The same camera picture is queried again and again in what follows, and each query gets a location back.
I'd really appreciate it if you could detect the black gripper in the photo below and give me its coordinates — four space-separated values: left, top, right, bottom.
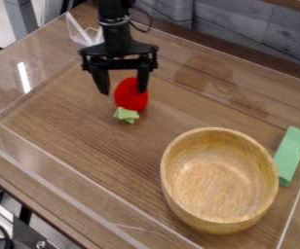
78 41 159 95

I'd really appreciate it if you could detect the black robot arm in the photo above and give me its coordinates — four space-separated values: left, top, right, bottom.
78 0 159 94

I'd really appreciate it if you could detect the red plush strawberry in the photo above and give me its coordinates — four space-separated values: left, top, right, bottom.
114 77 149 125

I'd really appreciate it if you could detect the grey table leg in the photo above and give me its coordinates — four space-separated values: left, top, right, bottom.
3 0 39 40

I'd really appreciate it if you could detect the wooden bowl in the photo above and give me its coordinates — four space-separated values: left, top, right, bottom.
161 127 278 234

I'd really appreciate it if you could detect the green rectangular block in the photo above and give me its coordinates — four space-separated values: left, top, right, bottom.
274 126 300 187

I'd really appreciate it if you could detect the black equipment with screw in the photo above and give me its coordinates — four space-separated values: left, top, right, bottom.
12 218 59 249

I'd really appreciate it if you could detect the black cable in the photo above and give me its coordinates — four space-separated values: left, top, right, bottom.
127 6 153 33

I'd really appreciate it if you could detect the clear acrylic enclosure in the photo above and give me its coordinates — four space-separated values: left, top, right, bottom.
0 19 300 249

